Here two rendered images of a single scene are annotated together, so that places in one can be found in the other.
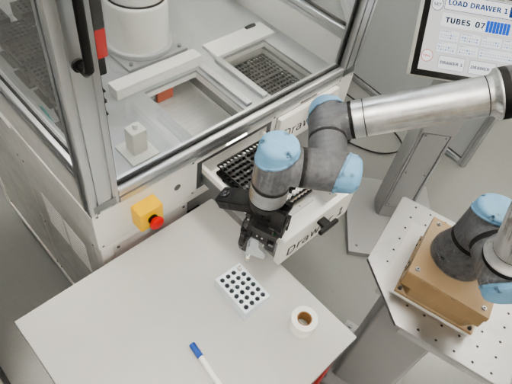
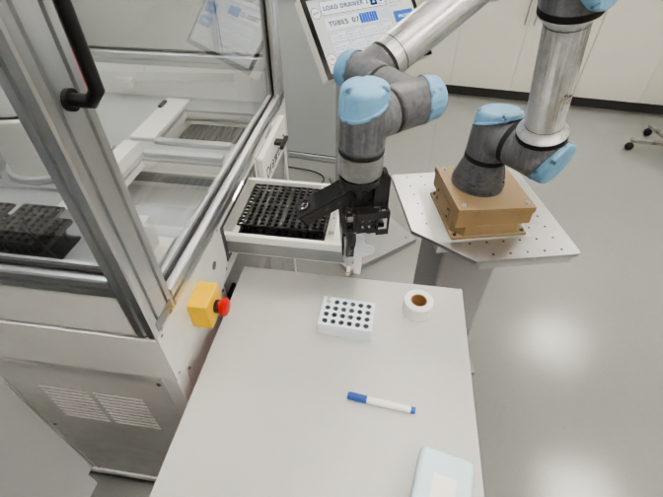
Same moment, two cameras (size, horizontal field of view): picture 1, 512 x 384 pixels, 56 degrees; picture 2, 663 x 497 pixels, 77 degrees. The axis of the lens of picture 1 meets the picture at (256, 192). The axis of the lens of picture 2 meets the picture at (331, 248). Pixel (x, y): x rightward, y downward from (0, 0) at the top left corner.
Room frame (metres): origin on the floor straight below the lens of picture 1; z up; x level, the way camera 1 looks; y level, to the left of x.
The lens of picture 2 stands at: (0.10, 0.32, 1.58)
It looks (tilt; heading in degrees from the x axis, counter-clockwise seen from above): 43 degrees down; 330
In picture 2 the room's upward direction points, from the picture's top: straight up
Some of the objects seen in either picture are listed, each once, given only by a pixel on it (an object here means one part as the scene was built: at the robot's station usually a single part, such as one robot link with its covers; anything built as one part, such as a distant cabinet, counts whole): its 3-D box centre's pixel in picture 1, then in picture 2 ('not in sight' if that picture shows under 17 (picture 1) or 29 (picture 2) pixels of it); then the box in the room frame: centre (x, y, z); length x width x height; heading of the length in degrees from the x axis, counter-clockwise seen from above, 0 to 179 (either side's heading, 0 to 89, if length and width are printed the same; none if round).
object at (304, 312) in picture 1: (302, 321); (417, 305); (0.56, -0.18, 0.78); 0.07 x 0.07 x 0.04
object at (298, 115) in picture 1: (306, 114); (272, 150); (1.25, -0.12, 0.87); 0.29 x 0.02 x 0.11; 142
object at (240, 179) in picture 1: (264, 180); (288, 215); (0.92, -0.02, 0.87); 0.22 x 0.18 x 0.06; 52
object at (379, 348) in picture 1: (395, 330); (446, 290); (0.79, -0.57, 0.38); 0.30 x 0.30 x 0.76; 66
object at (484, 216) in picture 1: (490, 224); (495, 131); (0.78, -0.58, 1.03); 0.13 x 0.12 x 0.14; 5
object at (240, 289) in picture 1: (241, 290); (346, 318); (0.61, -0.01, 0.78); 0.12 x 0.08 x 0.04; 50
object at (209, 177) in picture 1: (261, 180); (285, 216); (0.93, -0.01, 0.86); 0.40 x 0.26 x 0.06; 52
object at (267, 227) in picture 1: (266, 217); (362, 201); (0.60, -0.03, 1.12); 0.09 x 0.08 x 0.12; 69
